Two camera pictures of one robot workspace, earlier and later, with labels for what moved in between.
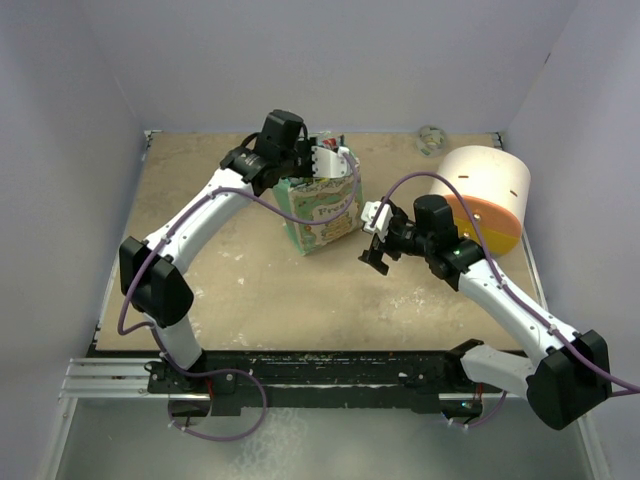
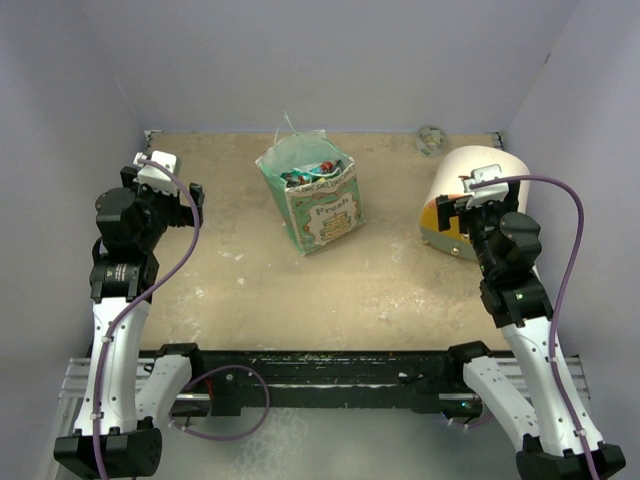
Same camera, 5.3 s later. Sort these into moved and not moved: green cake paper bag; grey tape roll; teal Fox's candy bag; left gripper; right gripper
Moved: right gripper; teal Fox's candy bag; left gripper
Not moved: grey tape roll; green cake paper bag
